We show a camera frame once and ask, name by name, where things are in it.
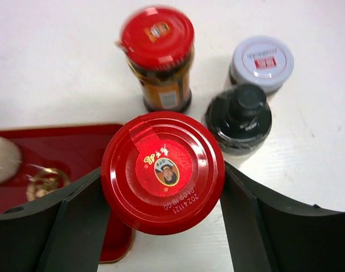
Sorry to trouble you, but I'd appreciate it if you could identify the white-lid jar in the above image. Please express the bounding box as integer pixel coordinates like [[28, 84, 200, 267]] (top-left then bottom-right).
[[226, 35, 294, 95]]

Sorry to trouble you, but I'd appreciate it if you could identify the glass salt grinder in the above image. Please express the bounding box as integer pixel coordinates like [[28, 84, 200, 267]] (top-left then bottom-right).
[[0, 137, 22, 184]]

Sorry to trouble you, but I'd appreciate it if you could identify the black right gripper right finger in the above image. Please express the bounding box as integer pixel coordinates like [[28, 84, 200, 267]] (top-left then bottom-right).
[[220, 164, 345, 271]]

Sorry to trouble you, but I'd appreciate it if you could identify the tall red-lid sauce jar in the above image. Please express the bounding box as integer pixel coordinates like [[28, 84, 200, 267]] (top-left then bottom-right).
[[116, 5, 195, 113]]

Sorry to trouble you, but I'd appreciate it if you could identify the red lacquer tray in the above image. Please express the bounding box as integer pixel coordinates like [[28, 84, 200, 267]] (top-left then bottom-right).
[[0, 124, 134, 264]]

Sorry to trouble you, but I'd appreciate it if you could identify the short red-lid chili jar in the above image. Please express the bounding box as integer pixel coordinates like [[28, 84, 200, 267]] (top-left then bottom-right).
[[101, 112, 225, 235]]

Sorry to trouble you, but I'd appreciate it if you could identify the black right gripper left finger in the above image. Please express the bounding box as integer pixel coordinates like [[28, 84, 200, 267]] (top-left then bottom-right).
[[0, 168, 111, 271]]

